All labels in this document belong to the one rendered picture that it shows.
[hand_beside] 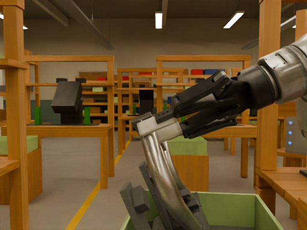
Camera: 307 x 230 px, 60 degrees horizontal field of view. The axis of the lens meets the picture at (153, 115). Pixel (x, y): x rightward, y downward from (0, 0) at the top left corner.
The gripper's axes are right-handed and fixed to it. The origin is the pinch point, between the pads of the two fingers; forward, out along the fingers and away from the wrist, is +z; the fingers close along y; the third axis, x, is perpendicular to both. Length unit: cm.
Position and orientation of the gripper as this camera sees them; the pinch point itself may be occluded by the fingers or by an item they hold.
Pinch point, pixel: (159, 128)
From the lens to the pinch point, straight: 48.4
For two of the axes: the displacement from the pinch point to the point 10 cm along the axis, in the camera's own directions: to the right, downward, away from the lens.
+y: -3.4, -6.1, -7.2
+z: -9.1, 4.0, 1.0
